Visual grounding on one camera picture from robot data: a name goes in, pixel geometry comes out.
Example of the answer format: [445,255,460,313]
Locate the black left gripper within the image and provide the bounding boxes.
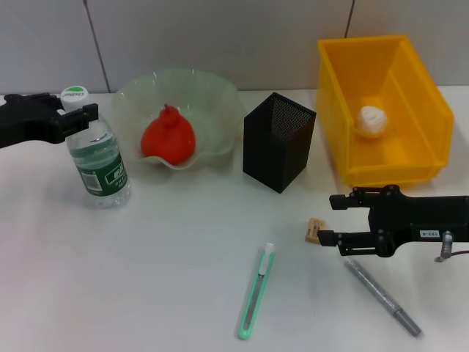
[0,92,100,150]

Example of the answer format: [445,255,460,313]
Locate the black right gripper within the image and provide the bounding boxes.
[317,185,469,258]

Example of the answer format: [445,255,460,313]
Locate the pale green wavy fruit bowl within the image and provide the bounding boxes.
[111,67,247,172]

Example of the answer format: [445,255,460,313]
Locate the right gripper cable with plug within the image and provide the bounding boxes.
[434,230,469,263]

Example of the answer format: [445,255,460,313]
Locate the yellow plastic bin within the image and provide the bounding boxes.
[316,34,454,192]

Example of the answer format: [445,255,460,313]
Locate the black mesh pen holder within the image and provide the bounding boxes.
[242,92,317,194]

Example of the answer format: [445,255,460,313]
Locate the beige eraser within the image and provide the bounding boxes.
[304,217,327,243]

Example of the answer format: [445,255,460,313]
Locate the grey pen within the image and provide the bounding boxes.
[343,256,422,337]

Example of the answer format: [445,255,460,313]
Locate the white paper ball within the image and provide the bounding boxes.
[357,105,389,139]

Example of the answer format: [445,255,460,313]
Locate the orange fruit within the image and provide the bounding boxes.
[141,103,197,165]

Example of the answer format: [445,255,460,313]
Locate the green utility knife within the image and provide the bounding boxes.
[237,241,276,340]

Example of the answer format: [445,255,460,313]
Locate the clear water bottle green label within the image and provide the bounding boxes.
[60,85,132,210]

